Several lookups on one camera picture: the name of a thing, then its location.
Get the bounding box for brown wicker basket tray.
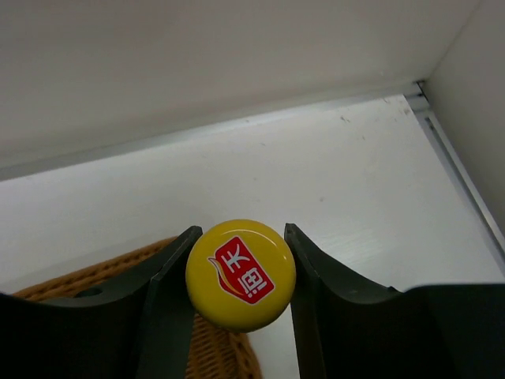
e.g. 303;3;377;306
13;237;262;378

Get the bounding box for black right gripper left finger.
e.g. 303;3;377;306
1;226;202;378

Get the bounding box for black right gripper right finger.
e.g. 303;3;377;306
284;223;504;378

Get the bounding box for yellow cap sauce bottle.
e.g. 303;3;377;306
185;220;297;333

